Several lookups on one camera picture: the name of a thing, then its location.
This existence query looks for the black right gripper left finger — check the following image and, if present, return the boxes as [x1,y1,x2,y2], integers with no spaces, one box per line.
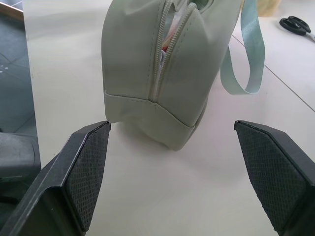
[0,120,111,236]

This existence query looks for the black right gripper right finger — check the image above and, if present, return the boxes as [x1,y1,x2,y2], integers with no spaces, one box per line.
[233,119,315,236]

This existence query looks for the pale green zipper pouch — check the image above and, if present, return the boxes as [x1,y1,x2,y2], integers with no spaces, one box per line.
[101,0,266,151]

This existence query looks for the dark grey rounded object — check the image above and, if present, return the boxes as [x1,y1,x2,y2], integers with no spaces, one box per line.
[0,127,42,205]

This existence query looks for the pale yellow object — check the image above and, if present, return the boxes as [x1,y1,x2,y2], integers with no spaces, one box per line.
[255,0,277,17]

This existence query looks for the black handled scissors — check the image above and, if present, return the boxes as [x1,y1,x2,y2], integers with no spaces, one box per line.
[279,15,315,42]

